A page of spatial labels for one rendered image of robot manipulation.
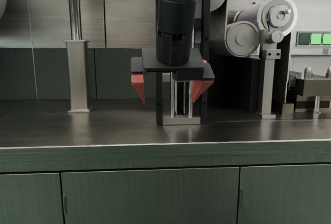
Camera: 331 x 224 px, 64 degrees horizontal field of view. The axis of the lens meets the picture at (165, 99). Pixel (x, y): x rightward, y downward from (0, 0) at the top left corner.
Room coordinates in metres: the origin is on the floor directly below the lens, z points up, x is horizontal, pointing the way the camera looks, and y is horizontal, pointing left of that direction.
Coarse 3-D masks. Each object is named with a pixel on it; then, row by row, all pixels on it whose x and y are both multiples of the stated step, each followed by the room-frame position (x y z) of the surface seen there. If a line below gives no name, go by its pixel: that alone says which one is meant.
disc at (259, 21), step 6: (264, 0) 0.97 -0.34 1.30; (270, 0) 0.97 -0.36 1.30; (288, 0) 0.97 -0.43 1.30; (264, 6) 0.97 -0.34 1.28; (294, 6) 0.98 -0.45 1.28; (258, 12) 0.97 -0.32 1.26; (294, 12) 0.98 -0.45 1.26; (258, 18) 0.97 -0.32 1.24; (294, 18) 0.98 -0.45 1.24; (258, 24) 0.97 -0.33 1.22; (294, 24) 0.98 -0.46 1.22; (288, 30) 0.97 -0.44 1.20
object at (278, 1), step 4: (272, 0) 0.96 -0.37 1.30; (276, 0) 0.96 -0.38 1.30; (280, 0) 0.97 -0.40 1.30; (284, 0) 0.97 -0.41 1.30; (268, 4) 0.96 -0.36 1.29; (272, 4) 0.96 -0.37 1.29; (276, 4) 0.96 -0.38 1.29; (284, 4) 0.97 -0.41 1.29; (288, 4) 0.97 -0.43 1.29; (264, 8) 0.96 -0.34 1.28; (268, 8) 0.96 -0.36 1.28; (292, 8) 0.97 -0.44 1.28; (264, 12) 0.96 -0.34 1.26; (292, 12) 0.97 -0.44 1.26; (264, 16) 0.96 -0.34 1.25; (292, 16) 0.97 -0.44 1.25; (264, 20) 0.96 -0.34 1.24; (292, 20) 0.97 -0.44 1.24; (264, 24) 0.96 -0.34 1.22; (268, 24) 0.96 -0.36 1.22; (288, 24) 0.97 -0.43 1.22; (272, 28) 0.96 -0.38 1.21; (276, 28) 0.97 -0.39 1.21; (280, 28) 0.97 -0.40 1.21; (284, 28) 0.97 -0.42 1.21; (288, 28) 0.97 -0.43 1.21
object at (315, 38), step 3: (312, 33) 1.32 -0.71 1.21; (315, 33) 1.32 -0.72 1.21; (318, 33) 1.32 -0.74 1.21; (321, 33) 1.32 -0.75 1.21; (312, 36) 1.32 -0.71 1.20; (315, 36) 1.32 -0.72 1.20; (318, 36) 1.32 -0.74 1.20; (312, 39) 1.32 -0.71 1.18; (315, 39) 1.32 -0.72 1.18; (318, 39) 1.32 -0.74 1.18; (312, 42) 1.32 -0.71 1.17; (315, 42) 1.32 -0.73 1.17; (318, 42) 1.32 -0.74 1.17
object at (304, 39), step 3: (300, 33) 1.31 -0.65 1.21; (303, 33) 1.31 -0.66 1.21; (306, 33) 1.32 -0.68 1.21; (309, 33) 1.32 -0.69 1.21; (300, 36) 1.31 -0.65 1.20; (303, 36) 1.31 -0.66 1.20; (306, 36) 1.32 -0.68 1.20; (300, 39) 1.31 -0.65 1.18; (303, 39) 1.31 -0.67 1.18; (306, 39) 1.32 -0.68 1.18; (300, 42) 1.31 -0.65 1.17; (303, 42) 1.31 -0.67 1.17; (306, 42) 1.32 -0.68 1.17
